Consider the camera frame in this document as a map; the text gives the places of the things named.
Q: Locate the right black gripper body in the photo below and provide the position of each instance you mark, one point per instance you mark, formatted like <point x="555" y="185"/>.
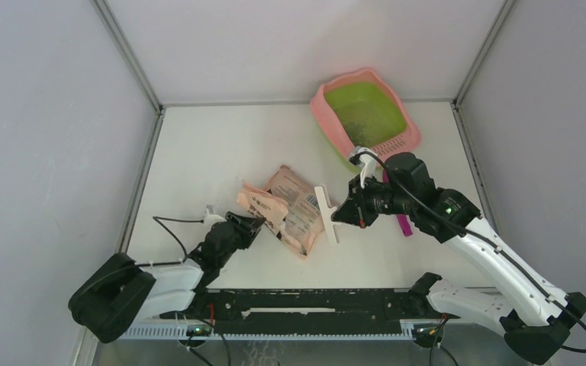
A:
<point x="381" y="199"/>

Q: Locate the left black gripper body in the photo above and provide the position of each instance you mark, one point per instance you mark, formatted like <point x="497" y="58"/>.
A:
<point x="240" y="235"/>

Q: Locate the torn white bag strip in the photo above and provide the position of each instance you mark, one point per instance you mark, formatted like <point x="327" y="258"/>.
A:
<point x="326" y="212"/>

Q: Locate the magenta plastic scoop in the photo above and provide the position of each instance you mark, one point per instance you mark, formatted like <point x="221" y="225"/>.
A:
<point x="402" y="219"/>

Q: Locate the cat litter bag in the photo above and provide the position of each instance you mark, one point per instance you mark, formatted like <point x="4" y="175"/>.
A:
<point x="289" y="207"/>

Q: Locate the pink green litter box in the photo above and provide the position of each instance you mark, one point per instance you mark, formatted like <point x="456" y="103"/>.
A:
<point x="364" y="95"/>

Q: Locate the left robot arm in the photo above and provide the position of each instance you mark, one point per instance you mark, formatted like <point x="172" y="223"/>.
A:
<point x="123" y="291"/>

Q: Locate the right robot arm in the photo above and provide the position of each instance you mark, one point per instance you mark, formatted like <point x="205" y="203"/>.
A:
<point x="532" y="315"/>

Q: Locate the green litter granules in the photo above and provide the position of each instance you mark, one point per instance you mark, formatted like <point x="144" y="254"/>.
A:
<point x="362" y="133"/>

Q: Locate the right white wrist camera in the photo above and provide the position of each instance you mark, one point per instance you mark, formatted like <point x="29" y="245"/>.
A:
<point x="367" y="160"/>

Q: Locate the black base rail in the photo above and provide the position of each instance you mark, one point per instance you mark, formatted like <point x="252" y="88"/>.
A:
<point x="333" y="312"/>

